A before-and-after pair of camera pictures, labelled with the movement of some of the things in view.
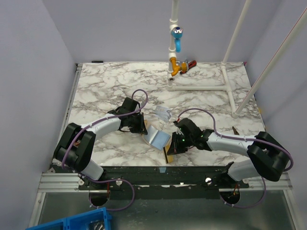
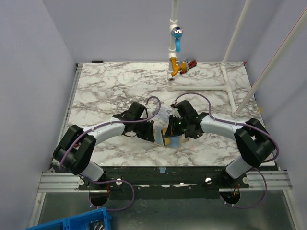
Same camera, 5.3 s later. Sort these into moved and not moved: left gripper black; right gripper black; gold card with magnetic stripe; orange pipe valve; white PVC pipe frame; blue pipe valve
Moved: right gripper black; gold card with magnetic stripe; left gripper black
Not moved: orange pipe valve; blue pipe valve; white PVC pipe frame
